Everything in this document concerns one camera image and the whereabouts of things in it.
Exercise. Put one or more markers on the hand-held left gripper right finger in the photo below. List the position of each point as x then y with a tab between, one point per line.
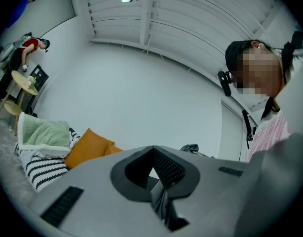
210	201

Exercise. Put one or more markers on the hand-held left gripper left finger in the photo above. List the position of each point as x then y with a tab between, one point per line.
97	206

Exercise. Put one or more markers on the grey cloth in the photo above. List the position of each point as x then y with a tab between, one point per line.
160	201

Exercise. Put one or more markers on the orange cushion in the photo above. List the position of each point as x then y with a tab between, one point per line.
113	150
88	148

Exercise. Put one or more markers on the striped black white blanket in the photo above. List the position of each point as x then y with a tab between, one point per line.
46	168

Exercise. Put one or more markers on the person's white printed shirt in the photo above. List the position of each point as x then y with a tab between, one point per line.
267	134

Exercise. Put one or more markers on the green fleece blanket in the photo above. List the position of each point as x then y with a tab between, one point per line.
43	133

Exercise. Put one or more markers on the small flower bunch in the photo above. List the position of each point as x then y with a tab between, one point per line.
31	81

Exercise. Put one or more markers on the person's head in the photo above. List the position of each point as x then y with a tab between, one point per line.
260	68

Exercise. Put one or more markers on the round wooden side table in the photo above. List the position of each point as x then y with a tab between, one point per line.
24	84

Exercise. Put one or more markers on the black head-mounted camera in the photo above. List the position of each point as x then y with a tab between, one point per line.
225	81

